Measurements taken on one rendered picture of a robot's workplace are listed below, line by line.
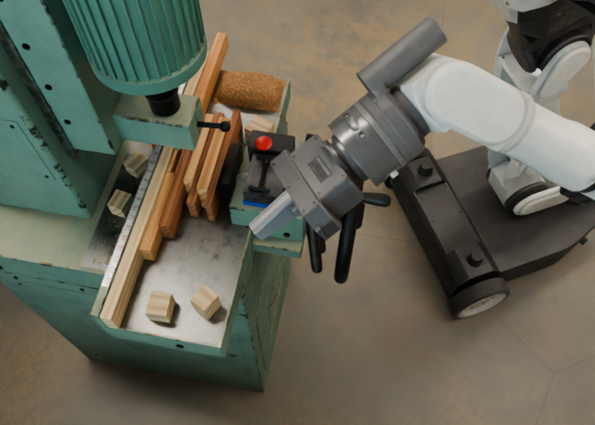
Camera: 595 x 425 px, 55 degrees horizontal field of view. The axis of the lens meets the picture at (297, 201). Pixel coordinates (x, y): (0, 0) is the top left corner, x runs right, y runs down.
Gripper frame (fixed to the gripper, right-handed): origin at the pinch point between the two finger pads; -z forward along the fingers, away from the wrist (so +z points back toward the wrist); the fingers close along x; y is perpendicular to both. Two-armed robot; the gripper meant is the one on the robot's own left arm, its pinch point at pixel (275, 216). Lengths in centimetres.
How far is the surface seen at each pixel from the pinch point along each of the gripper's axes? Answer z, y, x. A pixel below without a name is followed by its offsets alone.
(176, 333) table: -30.1, -23.8, 12.3
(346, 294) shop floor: -20, -122, 51
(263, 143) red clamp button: 0.0, -20.3, 30.4
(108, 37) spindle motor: -4.0, 13.4, 29.1
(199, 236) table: -20.0, -25.4, 27.3
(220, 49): 3, -24, 64
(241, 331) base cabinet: -32, -54, 24
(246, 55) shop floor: 0, -108, 165
